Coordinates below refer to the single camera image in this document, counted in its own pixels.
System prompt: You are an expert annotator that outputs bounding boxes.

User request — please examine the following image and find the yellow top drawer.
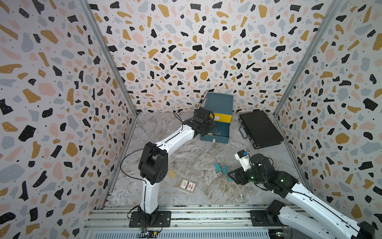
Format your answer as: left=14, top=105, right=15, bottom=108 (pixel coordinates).
left=210, top=113, right=232, bottom=123

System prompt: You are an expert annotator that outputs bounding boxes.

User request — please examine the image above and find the teal drawer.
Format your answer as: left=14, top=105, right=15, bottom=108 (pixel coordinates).
left=200, top=121, right=230, bottom=144

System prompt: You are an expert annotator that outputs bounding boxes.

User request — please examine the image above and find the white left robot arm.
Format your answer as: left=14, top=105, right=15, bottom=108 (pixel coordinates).
left=138, top=107, right=216, bottom=216

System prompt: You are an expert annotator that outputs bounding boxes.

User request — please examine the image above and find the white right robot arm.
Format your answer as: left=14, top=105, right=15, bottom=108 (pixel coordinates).
left=227, top=150, right=375, bottom=239

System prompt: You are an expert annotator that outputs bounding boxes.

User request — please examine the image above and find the teal drawer cabinet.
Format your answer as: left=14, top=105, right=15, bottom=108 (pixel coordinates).
left=200, top=92, right=234, bottom=144

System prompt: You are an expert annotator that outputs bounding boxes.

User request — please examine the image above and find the teal binder clip left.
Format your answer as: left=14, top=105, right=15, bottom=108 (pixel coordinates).
left=214, top=163, right=222, bottom=172

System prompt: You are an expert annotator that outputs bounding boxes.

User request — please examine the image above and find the black ribbed briefcase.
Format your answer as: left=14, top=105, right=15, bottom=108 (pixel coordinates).
left=238, top=111, right=284, bottom=149

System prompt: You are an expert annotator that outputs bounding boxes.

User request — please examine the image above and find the small packaged card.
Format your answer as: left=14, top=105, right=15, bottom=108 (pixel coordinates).
left=179, top=178, right=197, bottom=194

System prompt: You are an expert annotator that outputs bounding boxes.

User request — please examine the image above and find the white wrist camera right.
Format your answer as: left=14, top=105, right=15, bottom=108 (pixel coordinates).
left=234, top=150, right=251, bottom=171

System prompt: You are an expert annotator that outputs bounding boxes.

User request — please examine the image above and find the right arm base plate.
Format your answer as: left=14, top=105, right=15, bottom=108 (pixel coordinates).
left=250, top=210, right=283, bottom=227

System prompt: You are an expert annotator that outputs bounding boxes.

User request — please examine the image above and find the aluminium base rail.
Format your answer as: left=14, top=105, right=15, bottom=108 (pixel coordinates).
left=81, top=204, right=311, bottom=239

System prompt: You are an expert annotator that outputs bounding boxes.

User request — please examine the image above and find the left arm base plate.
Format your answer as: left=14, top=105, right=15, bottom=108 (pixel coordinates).
left=129, top=211, right=172, bottom=228

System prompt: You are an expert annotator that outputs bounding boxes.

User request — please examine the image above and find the aluminium corner post left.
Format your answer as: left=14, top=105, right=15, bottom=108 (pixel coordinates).
left=78, top=0, right=138, bottom=118

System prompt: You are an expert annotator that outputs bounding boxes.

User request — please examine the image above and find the aluminium corner post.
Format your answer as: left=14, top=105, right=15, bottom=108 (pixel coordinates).
left=78, top=0, right=138, bottom=118
left=273, top=0, right=343, bottom=119

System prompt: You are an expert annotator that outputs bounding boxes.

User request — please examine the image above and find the aluminium corner post right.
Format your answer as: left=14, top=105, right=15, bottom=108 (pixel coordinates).
left=273, top=0, right=343, bottom=119

